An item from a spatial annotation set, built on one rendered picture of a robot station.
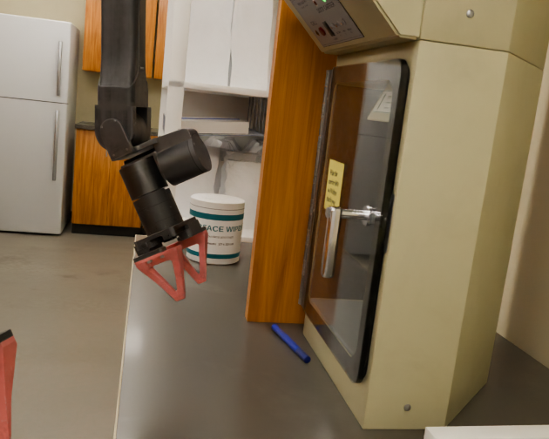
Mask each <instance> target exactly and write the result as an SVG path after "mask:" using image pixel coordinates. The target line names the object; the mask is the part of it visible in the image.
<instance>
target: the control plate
mask: <svg viewBox="0 0 549 439"><path fill-rule="evenodd" d="M315 1H316V2H317V4H318V6H316V5H315V4H314V3H313V0H290V2H291V3H292V4H293V5H294V7H295V9H296V10H297V11H298V13H299V14H300V15H301V17H302V19H303V20H304V21H305V23H306V24H307V26H308V27H309V28H310V29H311V30H312V32H313V33H314V35H315V36H316V38H317V39H318V41H319V42H320V43H321V45H322V46H323V47H327V46H330V45H334V44H340V43H344V42H348V41H351V40H355V39H358V38H362V37H364V35H363V34H362V33H361V31H360V30H359V28H358V27H357V26H356V24H355V22H354V21H353V19H352V18H351V17H350V15H349V13H348V12H347V11H346V10H345V9H344V7H343V6H342V4H341V2H340V1H339V0H326V2H324V1H323V0H315ZM342 19H343V20H344V21H345V22H346V25H345V24H344V25H341V27H340V26H338V27H336V21H338V22H339V23H340V24H341V21H342ZM324 21H326V23H327V24H328V26H329V27H330V26H331V23H332V24H334V25H335V28H333V29H331V28H330V29H331V30H332V31H333V32H334V33H335V36H333V37H332V36H330V34H329V33H328V31H327V30H326V28H325V27H324V26H323V24H322V22H324ZM319 27H322V28H323V29H324V31H325V33H326V35H325V36H323V35H322V34H321V33H320V31H319V30H318V29H319ZM315 30H317V31H318V32H319V34H320V36H318V35H317V34H316V33H315Z"/></svg>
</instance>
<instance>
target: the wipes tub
mask: <svg viewBox="0 0 549 439"><path fill-rule="evenodd" d="M244 209H245V200H244V199H241V198H237V197H234V196H229V195H223V194H214V193H197V194H194V195H192V196H191V202H190V212H189V219H190V218H192V217H194V216H195V218H196V219H197V220H198V221H199V223H200V226H201V227H203V226H205V227H206V229H207V232H208V239H207V264H212V265H228V264H233V263H235V262H237V261H238V260H239V256H240V250H241V235H242V227H243V218H244ZM186 256H187V257H188V258H189V259H190V260H194V261H197V262H200V256H199V245H198V244H195V245H193V246H190V247H187V248H186Z"/></svg>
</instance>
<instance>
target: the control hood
mask: <svg viewBox="0 0 549 439"><path fill-rule="evenodd" d="M284 1H285V2H286V4H287V5H288V7H289V8H290V9H291V10H292V11H293V13H294V14H295V16H296V17H297V19H298V20H299V21H300V23H301V24H302V26H303V27H304V29H305V30H306V31H307V33H308V34H309V35H310V36H311V38H312V39H313V40H314V42H315V44H316V45H317V46H318V48H319V49H320V50H321V52H324V54H330V55H340V54H344V53H349V52H354V51H362V50H367V49H371V48H376V47H380V46H385V45H390V44H398V43H402V42H407V41H411V40H416V39H417V37H419V34H420V28H421V22H422V16H423V10H424V0H339V1H340V2H341V4H342V6H343V7H344V9H345V10H346V11H347V12H348V13H349V15H350V17H351V18H352V19H353V21H354V22H355V24H356V26H357V27H358V28H359V30H360V31H361V33H362V34H363V35H364V37H362V38H358V39H355V40H351V41H348V42H344V43H340V44H334V45H330V46H327V47H323V46H322V45H321V43H320V42H319V41H318V39H317V38H316V36H315V35H314V33H313V32H312V30H311V29H310V28H309V27H308V26H307V24H306V23H305V21H304V20H303V19H302V17H301V15H300V14H299V13H298V11H297V10H296V9H295V7H294V5H293V4H292V3H291V2H290V0H284Z"/></svg>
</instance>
